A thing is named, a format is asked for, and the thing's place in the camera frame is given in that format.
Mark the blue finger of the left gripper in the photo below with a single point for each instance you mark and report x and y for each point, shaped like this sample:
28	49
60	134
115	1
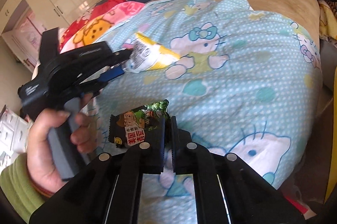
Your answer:
111	74

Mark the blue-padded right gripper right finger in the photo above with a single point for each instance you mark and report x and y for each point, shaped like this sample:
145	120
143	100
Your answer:
226	188

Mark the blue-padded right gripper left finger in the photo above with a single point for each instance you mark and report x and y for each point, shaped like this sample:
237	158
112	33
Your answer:
107	190

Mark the yellow white snack bag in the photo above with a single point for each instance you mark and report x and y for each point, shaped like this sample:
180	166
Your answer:
148	55

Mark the green black snack wrapper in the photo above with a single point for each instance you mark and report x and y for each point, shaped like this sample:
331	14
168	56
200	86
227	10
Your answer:
132	127

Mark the green sleeve forearm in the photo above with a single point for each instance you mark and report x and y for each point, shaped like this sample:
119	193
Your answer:
21	191

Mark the person's left hand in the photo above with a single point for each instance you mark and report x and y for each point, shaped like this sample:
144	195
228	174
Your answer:
40	164

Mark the pink cartoon bear blanket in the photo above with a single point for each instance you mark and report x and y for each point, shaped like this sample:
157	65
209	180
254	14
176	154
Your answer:
95	28

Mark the red floral blanket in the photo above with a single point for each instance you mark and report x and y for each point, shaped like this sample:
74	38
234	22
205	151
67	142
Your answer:
100	8

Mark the light blue Hello Kitty quilt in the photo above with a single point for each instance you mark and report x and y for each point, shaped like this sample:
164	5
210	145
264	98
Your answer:
248	81

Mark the grey folded cushion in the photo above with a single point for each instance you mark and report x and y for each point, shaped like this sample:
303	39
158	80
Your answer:
328	62

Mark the yellow cartoon blanket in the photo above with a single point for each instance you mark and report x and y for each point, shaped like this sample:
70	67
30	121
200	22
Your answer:
327	21

